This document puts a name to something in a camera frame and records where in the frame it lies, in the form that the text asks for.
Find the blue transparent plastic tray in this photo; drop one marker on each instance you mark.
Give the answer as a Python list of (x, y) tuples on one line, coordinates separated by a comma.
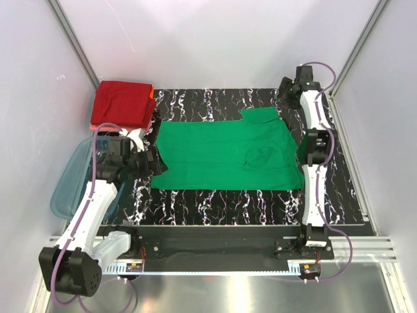
[(73, 183)]

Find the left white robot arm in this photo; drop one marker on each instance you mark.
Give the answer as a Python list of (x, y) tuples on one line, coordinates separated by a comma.
[(74, 265)]

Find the green t shirt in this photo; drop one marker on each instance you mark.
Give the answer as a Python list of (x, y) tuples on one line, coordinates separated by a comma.
[(256, 152)]

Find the aluminium frame rail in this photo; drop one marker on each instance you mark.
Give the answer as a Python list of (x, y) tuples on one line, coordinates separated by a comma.
[(355, 249)]

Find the left aluminium corner post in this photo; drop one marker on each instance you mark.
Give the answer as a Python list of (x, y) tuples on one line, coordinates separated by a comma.
[(72, 39)]

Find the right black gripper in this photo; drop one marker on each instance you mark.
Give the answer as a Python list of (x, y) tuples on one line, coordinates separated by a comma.
[(285, 84)]

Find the black marble pattern mat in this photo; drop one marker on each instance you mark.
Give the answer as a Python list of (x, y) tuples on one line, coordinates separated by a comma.
[(142, 205)]

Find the right aluminium corner post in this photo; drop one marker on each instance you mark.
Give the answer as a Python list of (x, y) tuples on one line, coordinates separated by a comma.
[(360, 44)]

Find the aluminium corner post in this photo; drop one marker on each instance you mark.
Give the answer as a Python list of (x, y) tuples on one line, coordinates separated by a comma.
[(72, 39), (360, 44)]

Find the folded dark red shirt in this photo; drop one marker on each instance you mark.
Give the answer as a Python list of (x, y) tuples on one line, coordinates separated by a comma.
[(119, 98)]

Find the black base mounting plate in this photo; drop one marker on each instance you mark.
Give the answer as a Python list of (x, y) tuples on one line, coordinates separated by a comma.
[(200, 250)]

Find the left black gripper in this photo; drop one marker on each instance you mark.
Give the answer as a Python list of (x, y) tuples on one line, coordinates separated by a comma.
[(155, 167)]

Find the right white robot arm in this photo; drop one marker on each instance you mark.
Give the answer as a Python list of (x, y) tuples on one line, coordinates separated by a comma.
[(314, 153)]

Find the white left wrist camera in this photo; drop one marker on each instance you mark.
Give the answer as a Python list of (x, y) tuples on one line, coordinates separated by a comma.
[(136, 138)]

